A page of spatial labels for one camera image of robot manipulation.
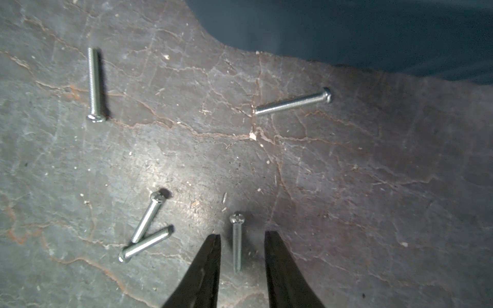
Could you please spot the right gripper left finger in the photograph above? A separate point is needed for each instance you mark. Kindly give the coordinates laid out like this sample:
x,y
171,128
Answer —
x,y
199,287

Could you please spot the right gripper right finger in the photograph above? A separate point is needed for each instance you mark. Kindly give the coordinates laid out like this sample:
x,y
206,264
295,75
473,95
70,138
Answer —
x,y
286,284

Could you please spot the teal plastic storage box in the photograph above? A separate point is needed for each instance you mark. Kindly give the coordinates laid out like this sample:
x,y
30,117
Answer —
x,y
451,40

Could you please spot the silver screw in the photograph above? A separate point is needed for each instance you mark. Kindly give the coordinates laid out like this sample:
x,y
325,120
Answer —
x,y
128,252
96,114
237,220
156,200
322,97

